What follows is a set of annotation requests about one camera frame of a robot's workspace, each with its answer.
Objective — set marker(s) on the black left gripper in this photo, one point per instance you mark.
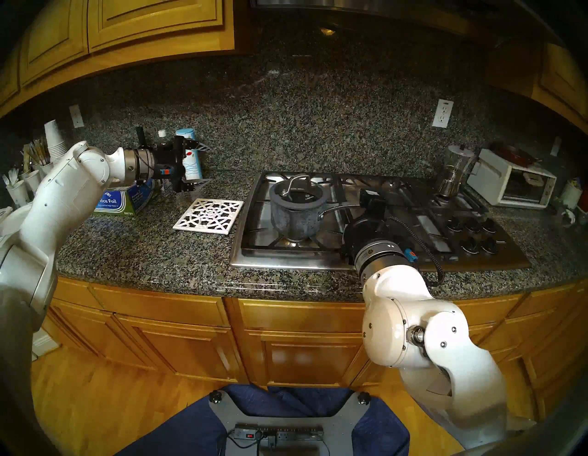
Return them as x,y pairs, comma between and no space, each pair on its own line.
163,164

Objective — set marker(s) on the paper cup wooden utensils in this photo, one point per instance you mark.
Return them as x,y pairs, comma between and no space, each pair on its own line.
43,169

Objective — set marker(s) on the narrow white wall plate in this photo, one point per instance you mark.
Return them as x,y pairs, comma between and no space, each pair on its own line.
556,146

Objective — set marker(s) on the dark wine bottle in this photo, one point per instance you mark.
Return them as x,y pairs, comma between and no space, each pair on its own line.
141,137

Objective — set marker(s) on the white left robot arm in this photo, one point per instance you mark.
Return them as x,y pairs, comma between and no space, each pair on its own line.
55,202

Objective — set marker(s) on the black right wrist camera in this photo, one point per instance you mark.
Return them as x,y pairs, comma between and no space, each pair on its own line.
373,202

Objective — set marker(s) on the white double wall outlet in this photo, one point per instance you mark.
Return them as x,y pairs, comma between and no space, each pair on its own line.
443,113

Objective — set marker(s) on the paper cup brown cutlery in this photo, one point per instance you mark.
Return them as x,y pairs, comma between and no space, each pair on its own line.
31,180

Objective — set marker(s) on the grey speckled saucepan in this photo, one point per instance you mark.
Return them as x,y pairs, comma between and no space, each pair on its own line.
294,225

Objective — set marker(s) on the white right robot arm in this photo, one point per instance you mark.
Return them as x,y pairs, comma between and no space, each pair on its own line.
399,312

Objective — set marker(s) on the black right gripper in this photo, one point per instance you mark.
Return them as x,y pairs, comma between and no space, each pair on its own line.
367,234

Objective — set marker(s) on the blue green foil box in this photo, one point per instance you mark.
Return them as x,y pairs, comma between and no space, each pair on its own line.
117,202

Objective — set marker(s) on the wooden corner upper cabinet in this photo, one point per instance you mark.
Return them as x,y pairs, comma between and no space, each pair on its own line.
560,78

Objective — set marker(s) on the wooden lower cabinets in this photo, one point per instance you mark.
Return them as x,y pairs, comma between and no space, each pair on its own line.
161,312

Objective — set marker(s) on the white wall switch plate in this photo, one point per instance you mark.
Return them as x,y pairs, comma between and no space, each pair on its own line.
76,116

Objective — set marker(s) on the glass blender jar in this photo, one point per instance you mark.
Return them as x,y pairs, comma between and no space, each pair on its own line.
455,165

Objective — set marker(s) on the glass pot lid grey rim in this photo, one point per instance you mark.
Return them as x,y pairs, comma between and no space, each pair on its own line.
303,197

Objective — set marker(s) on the stack of paper cups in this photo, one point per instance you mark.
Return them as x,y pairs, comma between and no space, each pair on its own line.
55,138

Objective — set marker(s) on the wooden cabinets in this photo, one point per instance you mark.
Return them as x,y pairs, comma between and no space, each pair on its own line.
115,27
161,312

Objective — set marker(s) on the white lattice trivet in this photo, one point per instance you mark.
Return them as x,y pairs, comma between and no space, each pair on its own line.
209,216

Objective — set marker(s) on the stainless range hood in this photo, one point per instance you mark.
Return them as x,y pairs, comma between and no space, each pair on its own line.
298,2

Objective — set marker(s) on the paper cup plastic forks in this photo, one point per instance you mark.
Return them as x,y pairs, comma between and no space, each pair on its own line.
18,193

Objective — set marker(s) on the red frying pan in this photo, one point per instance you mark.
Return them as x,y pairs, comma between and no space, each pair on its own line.
514,155

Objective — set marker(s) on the stainless gas cooktop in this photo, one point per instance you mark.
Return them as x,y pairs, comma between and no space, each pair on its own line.
275,257

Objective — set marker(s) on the leaf print salt canister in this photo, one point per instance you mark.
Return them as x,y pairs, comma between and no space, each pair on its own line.
195,165

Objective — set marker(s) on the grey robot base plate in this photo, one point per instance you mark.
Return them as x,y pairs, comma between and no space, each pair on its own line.
337,423

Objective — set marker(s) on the small white figurine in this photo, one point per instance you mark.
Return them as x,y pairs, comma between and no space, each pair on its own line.
569,216

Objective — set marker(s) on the grey power strip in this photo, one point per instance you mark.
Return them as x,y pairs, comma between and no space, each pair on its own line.
294,433

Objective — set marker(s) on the white toaster oven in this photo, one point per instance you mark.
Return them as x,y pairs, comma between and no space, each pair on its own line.
491,177

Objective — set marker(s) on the wooden upper cabinets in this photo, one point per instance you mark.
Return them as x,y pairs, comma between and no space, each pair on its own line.
115,27

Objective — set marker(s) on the blue blanket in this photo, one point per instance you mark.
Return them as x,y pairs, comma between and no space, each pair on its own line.
294,400

